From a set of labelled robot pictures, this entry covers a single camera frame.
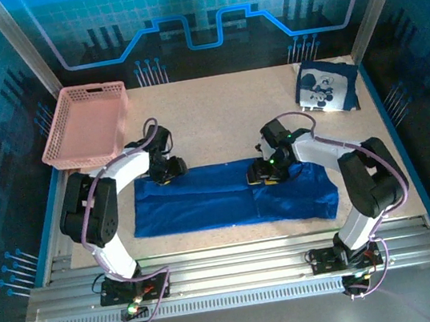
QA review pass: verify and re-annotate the blue printed t-shirt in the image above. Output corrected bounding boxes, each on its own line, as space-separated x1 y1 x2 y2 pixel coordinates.
124 145 344 250

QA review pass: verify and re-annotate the pink plastic basket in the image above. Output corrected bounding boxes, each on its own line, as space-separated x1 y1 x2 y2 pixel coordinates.
30 78 139 175

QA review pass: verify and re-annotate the folded navy cartoon t-shirt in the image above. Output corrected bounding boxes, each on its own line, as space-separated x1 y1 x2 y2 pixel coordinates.
289 51 366 120

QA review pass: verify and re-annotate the right controller board with LED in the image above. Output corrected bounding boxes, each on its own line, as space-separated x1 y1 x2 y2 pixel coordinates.
340 269 376 293

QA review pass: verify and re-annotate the controller board with led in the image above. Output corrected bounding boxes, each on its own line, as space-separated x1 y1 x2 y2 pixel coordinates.
340 269 376 293
119 300 151 322

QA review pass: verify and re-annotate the left controller board with LED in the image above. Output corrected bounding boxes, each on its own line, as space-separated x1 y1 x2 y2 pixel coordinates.
119 300 151 322

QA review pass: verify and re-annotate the aluminium frame rail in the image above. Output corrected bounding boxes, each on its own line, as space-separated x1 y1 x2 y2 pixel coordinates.
20 212 430 322

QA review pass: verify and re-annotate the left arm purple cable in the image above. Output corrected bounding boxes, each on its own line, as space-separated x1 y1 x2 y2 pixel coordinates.
62 116 190 322

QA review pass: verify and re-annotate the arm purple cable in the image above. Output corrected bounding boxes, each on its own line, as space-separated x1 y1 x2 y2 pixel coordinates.
62 116 190 322
272 96 426 307

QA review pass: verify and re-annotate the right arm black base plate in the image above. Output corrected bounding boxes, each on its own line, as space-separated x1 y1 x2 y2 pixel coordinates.
303 236 385 278

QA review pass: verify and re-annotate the slotted grey cable duct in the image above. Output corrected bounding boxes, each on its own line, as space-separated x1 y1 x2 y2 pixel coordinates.
43 276 347 322

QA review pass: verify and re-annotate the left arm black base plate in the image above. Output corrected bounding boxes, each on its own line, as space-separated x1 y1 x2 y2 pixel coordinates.
96 268 175 309

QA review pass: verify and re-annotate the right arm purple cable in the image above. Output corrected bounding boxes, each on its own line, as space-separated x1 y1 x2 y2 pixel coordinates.
272 96 426 307

